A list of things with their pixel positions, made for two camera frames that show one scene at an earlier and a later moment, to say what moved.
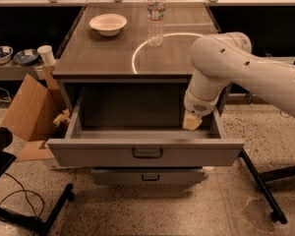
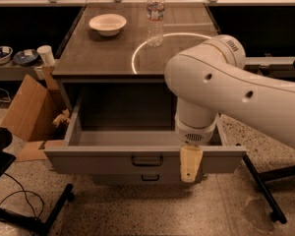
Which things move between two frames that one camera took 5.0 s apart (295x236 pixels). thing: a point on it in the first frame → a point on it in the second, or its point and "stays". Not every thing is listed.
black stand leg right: x=261 y=178 stays
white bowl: x=108 y=25 stays
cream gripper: x=197 y=107 → x=194 y=134
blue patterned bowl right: x=26 y=56 stays
